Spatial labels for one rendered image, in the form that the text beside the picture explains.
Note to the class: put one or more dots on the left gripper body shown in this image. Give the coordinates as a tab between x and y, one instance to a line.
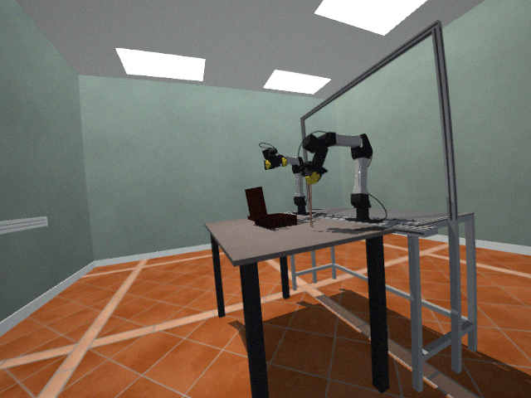
312	166

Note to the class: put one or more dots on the grey metal frame beam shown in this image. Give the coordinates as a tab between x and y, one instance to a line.
387	59

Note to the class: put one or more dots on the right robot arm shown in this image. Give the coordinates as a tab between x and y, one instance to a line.
299	199

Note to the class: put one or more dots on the grey slotted aluminium crossbar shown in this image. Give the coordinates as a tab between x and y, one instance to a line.
420	231

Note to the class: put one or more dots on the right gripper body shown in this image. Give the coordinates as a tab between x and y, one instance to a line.
275	162

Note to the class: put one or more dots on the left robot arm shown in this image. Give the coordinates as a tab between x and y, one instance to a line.
360	155

